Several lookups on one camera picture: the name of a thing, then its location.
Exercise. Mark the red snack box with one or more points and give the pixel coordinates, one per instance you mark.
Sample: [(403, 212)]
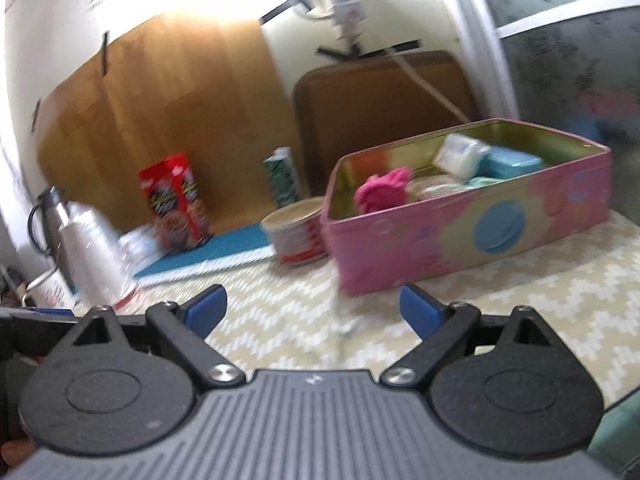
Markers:
[(175, 200)]

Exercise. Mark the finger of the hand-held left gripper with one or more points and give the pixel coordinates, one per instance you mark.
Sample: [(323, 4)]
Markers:
[(50, 312)]

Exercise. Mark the pink tin box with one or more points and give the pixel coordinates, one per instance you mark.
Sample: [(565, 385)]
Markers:
[(450, 240)]

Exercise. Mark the stainless steel thermos jug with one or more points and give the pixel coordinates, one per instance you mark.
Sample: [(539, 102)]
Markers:
[(50, 230)]

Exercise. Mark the green yellow sponge packet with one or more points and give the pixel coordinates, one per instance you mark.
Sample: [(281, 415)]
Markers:
[(512, 162)]

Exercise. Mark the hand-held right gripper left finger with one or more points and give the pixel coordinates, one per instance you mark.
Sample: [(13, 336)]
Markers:
[(207, 305)]

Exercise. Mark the pink fuzzy sock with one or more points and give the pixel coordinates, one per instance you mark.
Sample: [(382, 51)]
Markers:
[(382, 190)]

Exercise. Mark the white power strip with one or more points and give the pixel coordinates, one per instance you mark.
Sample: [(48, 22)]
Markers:
[(345, 0)]

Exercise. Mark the green drink carton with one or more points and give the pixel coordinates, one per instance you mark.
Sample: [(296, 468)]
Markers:
[(282, 177)]

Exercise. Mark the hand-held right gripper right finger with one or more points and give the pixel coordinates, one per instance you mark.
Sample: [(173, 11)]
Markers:
[(420, 307)]

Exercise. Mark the teal checked mat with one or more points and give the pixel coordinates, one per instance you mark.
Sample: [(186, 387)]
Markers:
[(210, 250)]

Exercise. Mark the white tissue packet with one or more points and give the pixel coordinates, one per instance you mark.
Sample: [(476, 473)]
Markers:
[(457, 155)]

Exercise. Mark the white and red food can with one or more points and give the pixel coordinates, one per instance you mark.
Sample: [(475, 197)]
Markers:
[(295, 235)]

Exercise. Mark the wooden board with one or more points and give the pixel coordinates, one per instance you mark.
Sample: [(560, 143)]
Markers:
[(165, 100)]

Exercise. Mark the white plastic bag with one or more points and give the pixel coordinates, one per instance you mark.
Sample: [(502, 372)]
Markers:
[(140, 250)]

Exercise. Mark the frosted glass door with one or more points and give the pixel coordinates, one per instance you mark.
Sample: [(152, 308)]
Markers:
[(570, 60)]

